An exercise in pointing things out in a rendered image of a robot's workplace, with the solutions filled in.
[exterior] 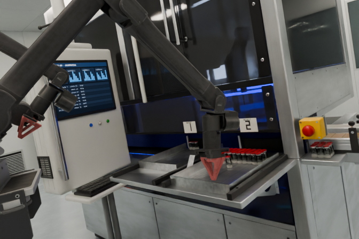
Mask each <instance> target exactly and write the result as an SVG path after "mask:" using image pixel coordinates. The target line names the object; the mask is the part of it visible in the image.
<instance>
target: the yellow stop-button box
mask: <svg viewBox="0 0 359 239"><path fill-rule="evenodd" d="M306 125H311V126H312V127H313V128H314V129H315V133H314V134H313V135H312V136H311V137H306V136H305V135H303V133H302V128H303V127H304V126H306ZM299 126H300V133H301V139H323V138H324V137H325V136H326V135H327V128H326V120H325V116H315V117H305V118H303V119H301V120H299Z"/></svg>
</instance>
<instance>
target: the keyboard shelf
mask: <svg viewBox="0 0 359 239"><path fill-rule="evenodd" d="M101 178H103V177H101ZM101 178H99V179H101ZM99 179H97V180H99ZM97 180H94V181H97ZM94 181H92V182H94ZM92 182H90V183H92ZM90 183H88V184H90ZM88 184H86V185H88ZM86 185H83V186H86ZM125 185H126V184H121V183H119V184H117V185H115V186H113V187H111V188H109V189H107V190H105V191H103V192H101V193H99V194H97V195H95V196H93V197H86V196H79V195H74V192H76V190H77V189H79V188H81V187H83V186H81V187H79V188H77V189H74V190H72V193H71V194H69V195H67V196H66V197H65V200H66V201H72V202H78V203H83V204H91V203H93V202H95V201H97V200H99V199H101V198H102V197H104V196H106V195H108V194H110V193H112V192H114V191H116V190H118V189H120V188H122V187H123V186H125Z"/></svg>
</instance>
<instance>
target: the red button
mask: <svg viewBox="0 0 359 239"><path fill-rule="evenodd" d="M302 133H303V135H305V136H306V137H311V136H312V135H313V134H314V133H315V129H314V128H313V127H312V126H311V125H306V126H304V127H303V128H302Z"/></svg>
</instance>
